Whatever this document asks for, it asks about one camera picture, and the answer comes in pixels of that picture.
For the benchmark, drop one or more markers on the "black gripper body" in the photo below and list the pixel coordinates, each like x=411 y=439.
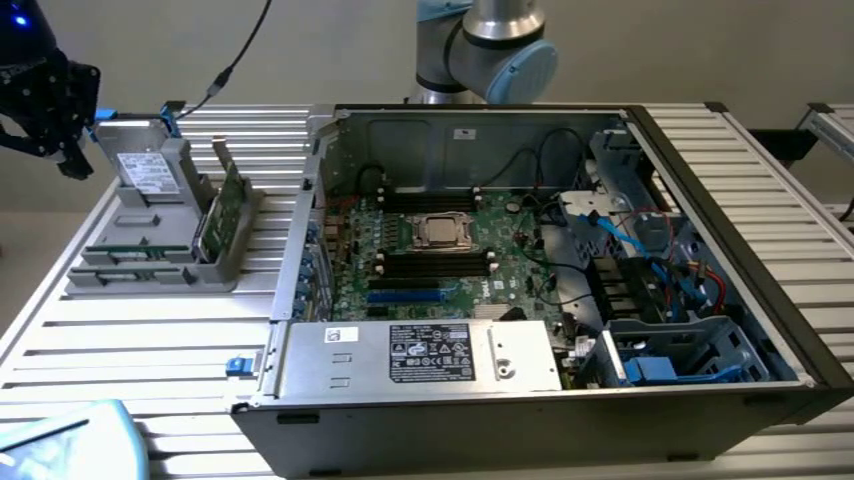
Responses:
x=40 y=75

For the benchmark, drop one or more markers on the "green RAM stick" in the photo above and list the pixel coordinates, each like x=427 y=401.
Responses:
x=160 y=246

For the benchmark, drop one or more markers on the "black RAM slot bank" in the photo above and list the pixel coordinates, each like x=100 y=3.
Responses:
x=429 y=200
x=436 y=264

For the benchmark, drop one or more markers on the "hard disk with blue carrier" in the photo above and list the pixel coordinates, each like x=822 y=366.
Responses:
x=143 y=150

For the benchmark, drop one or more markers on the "grey parts rack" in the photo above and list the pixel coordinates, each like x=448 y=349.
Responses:
x=133 y=225

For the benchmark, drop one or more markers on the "green graphics card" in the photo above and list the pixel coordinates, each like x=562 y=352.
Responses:
x=223 y=220

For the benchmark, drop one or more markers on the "blue case latch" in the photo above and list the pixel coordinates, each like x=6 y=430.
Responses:
x=241 y=365

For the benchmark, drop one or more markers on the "black expansion slot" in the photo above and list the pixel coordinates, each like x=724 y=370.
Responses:
x=403 y=284

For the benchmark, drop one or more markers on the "CPU socket with CPU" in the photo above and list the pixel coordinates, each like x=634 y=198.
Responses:
x=440 y=231

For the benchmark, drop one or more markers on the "blue expansion slot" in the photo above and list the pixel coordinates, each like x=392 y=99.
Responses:
x=405 y=296

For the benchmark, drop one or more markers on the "light blue plastic cover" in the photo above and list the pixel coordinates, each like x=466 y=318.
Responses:
x=67 y=445

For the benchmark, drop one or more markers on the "silver power supply unit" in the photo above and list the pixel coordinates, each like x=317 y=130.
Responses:
x=373 y=360

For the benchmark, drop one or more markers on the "green motherboard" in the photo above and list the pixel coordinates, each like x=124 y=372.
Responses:
x=507 y=260

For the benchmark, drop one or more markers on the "silver chipset heatsink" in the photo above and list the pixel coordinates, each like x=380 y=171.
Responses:
x=492 y=313

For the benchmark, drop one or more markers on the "metal drive cage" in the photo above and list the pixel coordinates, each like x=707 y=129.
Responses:
x=616 y=200

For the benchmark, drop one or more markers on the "black open PC case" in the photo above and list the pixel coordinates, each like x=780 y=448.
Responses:
x=507 y=430

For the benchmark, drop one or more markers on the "black fan shroud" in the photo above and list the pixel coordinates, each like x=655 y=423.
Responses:
x=623 y=290

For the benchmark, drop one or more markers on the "grey metal disk bay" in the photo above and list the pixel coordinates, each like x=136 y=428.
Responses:
x=707 y=345

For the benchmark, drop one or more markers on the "metal slat side table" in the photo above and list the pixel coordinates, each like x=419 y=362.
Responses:
x=830 y=127

